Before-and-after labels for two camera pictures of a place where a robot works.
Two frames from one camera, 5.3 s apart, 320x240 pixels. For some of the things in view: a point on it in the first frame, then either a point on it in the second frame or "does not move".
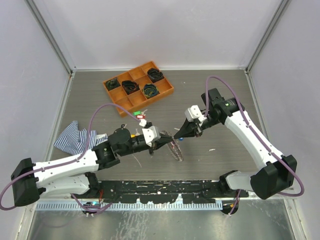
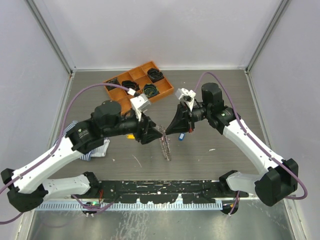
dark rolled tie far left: (112, 83) does not move
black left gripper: (165, 138) → (146, 131)
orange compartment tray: (138, 88) does not move
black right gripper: (188, 130) → (183, 121)
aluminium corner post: (283, 6) does not move
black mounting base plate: (191, 191) does not move
